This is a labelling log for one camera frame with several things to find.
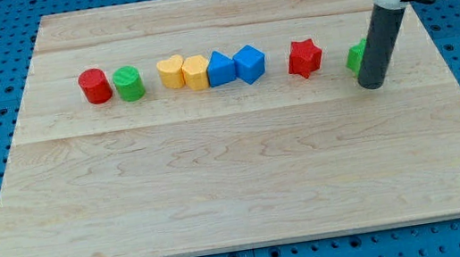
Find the blue triangle block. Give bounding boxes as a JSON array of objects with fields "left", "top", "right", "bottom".
[{"left": 207, "top": 51, "right": 237, "bottom": 87}]

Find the blue cube block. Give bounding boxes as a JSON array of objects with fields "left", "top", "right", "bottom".
[{"left": 232, "top": 45, "right": 265, "bottom": 85}]

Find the yellow pentagon block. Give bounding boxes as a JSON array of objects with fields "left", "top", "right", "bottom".
[{"left": 181, "top": 55, "right": 210, "bottom": 91}]

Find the yellow heart block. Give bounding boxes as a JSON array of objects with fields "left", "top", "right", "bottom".
[{"left": 156, "top": 54, "right": 185, "bottom": 89}]

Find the light wooden board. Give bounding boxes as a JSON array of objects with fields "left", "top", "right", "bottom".
[{"left": 0, "top": 0, "right": 460, "bottom": 257}]

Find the red star block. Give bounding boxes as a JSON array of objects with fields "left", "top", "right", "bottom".
[{"left": 288, "top": 38, "right": 322, "bottom": 79}]

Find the green cylinder block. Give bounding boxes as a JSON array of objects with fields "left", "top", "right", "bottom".
[{"left": 112, "top": 65, "right": 146, "bottom": 102}]

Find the red cylinder block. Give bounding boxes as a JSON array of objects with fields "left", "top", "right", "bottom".
[{"left": 78, "top": 68, "right": 113, "bottom": 104}]

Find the green star block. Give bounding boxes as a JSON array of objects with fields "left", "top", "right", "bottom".
[{"left": 346, "top": 37, "right": 366, "bottom": 78}]

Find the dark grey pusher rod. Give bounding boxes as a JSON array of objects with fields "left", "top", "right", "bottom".
[{"left": 357, "top": 4, "right": 405, "bottom": 90}]

